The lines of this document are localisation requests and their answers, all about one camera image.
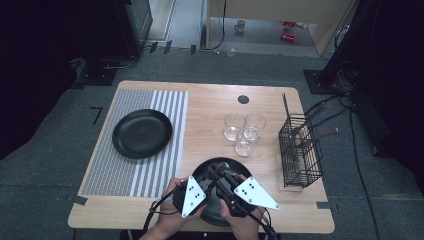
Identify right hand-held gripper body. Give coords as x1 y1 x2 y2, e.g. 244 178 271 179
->
213 176 281 218

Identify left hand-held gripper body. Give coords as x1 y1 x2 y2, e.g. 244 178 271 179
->
180 171 219 220

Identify black plate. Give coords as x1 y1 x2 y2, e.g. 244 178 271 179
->
111 108 174 160
172 156 260 227

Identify black wire cutlery basket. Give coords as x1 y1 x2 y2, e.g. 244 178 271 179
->
278 92 324 189

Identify person's left hand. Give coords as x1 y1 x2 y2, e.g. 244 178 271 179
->
139 177 208 240

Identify person's right hand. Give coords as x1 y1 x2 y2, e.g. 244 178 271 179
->
219 173 266 240

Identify clear drinking glass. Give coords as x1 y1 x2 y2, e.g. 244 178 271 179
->
234 131 260 158
244 112 267 145
224 112 247 143

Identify grey striped placemat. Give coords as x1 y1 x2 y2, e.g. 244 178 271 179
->
81 88 189 199

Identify metal table knife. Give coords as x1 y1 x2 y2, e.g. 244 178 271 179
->
298 127 340 149

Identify metal cutlery piece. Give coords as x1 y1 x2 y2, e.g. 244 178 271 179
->
292 102 328 138

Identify black stand base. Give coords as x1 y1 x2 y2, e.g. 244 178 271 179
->
303 68 356 97

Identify black cabinet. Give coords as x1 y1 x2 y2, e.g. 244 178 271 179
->
111 0 154 58

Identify right hand-held gripper cable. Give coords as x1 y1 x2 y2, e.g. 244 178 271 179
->
243 206 279 240

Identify hand-held gripper cable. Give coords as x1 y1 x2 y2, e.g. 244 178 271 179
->
143 186 188 234
243 206 279 240

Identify left hand-held gripper cable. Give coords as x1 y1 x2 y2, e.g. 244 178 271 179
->
143 186 188 234

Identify black floor cables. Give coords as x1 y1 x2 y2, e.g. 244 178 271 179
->
303 94 383 240

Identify black desk cable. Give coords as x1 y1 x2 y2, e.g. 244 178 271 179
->
199 0 228 52

